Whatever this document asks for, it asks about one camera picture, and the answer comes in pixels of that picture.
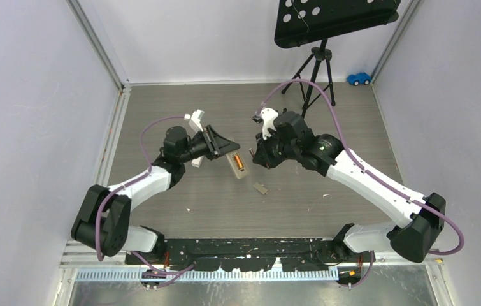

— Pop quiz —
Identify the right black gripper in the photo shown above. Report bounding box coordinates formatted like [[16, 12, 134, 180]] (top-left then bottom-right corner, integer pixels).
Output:
[[255, 126, 299, 169]]

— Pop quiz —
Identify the beige battery cover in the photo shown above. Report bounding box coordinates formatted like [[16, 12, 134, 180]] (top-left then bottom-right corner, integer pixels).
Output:
[[253, 182, 268, 195]]

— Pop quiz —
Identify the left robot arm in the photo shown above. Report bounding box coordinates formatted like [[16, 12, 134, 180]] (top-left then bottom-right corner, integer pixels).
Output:
[[71, 125, 240, 264]]

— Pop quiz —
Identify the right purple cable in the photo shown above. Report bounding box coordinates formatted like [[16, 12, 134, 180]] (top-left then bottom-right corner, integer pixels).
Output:
[[257, 78, 465, 256]]

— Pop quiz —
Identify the black music stand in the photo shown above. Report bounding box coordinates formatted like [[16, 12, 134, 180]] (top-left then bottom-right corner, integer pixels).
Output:
[[274, 0, 401, 106]]

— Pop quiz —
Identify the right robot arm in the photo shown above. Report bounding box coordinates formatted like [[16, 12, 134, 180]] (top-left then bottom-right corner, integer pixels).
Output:
[[252, 108, 446, 263]]

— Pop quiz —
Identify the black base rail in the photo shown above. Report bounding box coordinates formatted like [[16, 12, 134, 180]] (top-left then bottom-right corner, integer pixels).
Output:
[[126, 238, 371, 272]]

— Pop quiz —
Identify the blue toy car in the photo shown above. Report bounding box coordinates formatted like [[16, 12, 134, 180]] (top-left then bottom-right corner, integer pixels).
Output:
[[347, 72, 371, 86]]

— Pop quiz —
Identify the white beige remote control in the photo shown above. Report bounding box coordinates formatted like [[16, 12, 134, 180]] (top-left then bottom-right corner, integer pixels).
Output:
[[226, 145, 249, 179]]

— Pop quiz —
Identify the purple cable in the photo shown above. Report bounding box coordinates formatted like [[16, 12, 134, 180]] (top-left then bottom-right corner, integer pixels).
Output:
[[94, 116, 190, 263], [257, 78, 465, 256]]

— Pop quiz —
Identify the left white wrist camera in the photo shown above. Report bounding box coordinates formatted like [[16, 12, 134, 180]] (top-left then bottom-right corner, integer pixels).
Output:
[[184, 109, 205, 133]]

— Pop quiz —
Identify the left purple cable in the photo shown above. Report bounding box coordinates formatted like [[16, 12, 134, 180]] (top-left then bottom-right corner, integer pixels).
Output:
[[94, 116, 190, 263]]

